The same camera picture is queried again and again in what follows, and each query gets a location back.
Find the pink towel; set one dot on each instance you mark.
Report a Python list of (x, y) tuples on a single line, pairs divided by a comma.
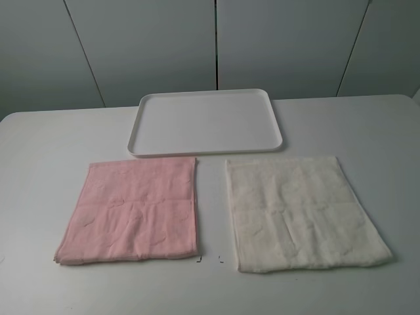
[(133, 210)]

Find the white rectangular plastic tray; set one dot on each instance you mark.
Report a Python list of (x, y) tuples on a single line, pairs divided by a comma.
[(205, 122)]

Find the cream white towel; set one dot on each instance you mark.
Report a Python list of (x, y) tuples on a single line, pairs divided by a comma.
[(298, 213)]

